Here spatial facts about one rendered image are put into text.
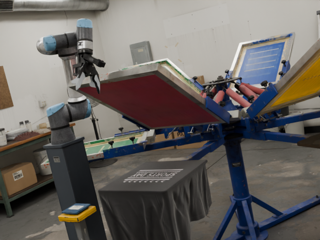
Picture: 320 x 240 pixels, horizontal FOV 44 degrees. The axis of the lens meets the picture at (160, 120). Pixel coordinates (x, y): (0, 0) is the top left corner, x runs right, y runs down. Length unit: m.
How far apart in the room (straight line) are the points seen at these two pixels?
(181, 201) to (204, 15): 5.00
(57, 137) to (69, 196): 0.37
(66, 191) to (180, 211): 0.78
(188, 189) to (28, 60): 4.89
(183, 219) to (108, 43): 6.08
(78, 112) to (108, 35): 5.46
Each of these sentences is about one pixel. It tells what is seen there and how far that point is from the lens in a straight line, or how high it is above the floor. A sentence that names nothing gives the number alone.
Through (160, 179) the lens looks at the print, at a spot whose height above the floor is 0.95.
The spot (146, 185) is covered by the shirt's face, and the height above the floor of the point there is 0.95.
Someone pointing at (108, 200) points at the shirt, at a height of 0.89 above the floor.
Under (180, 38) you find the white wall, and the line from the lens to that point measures 7.03.
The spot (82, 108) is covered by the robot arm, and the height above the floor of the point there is 1.38.
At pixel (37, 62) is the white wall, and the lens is 6.80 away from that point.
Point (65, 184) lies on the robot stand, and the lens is 2.53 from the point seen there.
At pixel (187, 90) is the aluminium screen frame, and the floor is 1.39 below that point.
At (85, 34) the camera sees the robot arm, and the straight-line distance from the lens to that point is 1.96.
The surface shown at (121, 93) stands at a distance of 2.19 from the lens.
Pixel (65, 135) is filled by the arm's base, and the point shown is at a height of 1.24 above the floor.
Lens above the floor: 1.58
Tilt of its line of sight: 9 degrees down
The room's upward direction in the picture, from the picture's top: 12 degrees counter-clockwise
